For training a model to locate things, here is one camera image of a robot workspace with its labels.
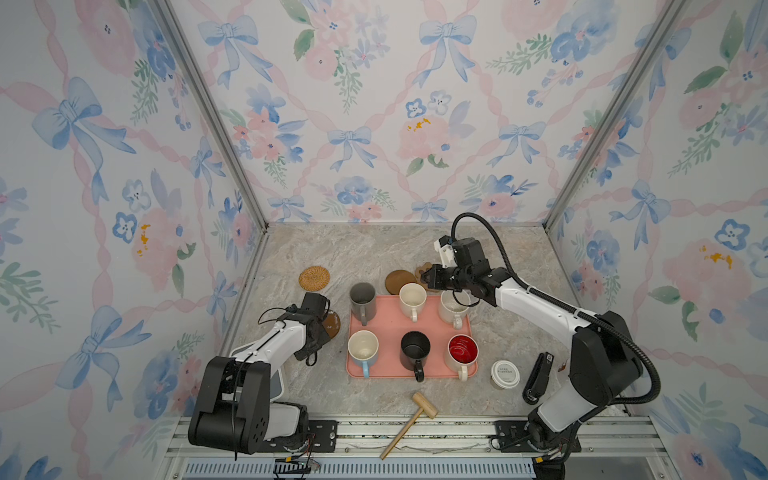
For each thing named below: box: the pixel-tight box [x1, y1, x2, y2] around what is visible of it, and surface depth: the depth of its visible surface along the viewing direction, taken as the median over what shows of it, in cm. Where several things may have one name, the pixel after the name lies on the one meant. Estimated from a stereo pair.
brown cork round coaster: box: [385, 269, 417, 295], surface depth 105 cm
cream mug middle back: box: [399, 282, 427, 323], surface depth 90 cm
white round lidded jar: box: [491, 360, 521, 389], surface depth 79 cm
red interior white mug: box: [445, 333, 479, 382], surface depth 83 cm
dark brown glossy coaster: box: [322, 310, 341, 339], surface depth 94 cm
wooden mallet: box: [380, 392, 439, 461], surface depth 78 cm
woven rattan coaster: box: [298, 266, 331, 291], surface depth 106 cm
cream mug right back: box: [439, 290, 470, 330], surface depth 88 cm
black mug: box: [399, 331, 431, 383], surface depth 82 cm
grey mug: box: [349, 282, 377, 326], surface depth 90 cm
